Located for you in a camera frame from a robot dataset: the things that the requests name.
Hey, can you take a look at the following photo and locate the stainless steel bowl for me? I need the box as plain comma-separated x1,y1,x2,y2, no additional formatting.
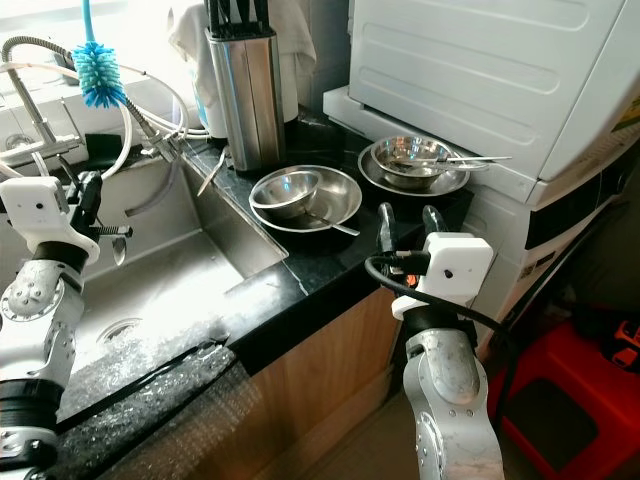
250,168,323,221
370,136,454,189

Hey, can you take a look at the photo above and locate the chrome kitchen faucet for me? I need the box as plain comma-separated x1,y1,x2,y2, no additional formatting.
0,40,86,181

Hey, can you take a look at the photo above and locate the wooden kitchen base cabinet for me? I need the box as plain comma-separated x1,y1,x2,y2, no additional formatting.
130,285,406,480

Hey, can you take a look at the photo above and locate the white panelled cabinet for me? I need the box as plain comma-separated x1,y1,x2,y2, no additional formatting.
460,170,640,346

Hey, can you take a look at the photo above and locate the stainless steel plate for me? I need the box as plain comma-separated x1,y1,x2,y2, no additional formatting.
248,165,364,236
357,145,471,197

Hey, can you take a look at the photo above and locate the round sink drain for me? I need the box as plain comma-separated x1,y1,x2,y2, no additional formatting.
98,317,143,346

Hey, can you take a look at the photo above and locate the blue bottle brush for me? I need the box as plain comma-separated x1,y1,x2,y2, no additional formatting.
72,0,126,109

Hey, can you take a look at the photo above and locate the slim metal utensil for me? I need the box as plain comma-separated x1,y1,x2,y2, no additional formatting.
198,148,226,198

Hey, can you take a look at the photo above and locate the thin white tube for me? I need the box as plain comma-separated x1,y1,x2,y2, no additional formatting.
130,72,211,141

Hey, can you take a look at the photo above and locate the stainless steel sink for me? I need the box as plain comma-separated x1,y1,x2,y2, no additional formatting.
0,155,291,471

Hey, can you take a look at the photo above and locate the white ribbed appliance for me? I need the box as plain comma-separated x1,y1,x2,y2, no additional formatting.
323,0,640,211

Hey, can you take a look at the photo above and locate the clear bubble wrap sheet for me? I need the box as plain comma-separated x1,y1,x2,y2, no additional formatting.
50,320,276,480

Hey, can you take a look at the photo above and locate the red plastic stool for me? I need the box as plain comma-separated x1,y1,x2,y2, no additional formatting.
495,320,640,480

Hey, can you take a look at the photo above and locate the stainless steel knife block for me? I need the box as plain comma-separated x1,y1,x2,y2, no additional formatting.
208,28,286,173

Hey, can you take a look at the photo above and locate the white towel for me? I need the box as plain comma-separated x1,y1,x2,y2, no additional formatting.
168,0,311,96

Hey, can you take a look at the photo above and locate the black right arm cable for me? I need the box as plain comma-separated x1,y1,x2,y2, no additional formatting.
365,255,521,421

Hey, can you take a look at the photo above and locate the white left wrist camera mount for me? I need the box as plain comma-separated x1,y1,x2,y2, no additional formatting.
0,177,103,267

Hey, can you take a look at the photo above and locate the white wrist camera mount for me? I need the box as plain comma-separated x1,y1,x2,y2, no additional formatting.
393,232,497,323
0,177,103,267

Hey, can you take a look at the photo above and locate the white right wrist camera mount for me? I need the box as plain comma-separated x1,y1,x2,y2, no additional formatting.
393,232,497,323

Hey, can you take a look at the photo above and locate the white plastic hose loop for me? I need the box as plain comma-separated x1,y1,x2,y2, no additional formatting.
0,62,136,181

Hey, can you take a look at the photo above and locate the flexible metal sprayer hose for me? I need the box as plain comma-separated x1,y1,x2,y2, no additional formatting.
0,38,191,166

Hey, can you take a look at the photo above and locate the black handled knife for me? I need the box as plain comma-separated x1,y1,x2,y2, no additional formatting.
208,0,228,37
249,0,274,37
227,0,250,37

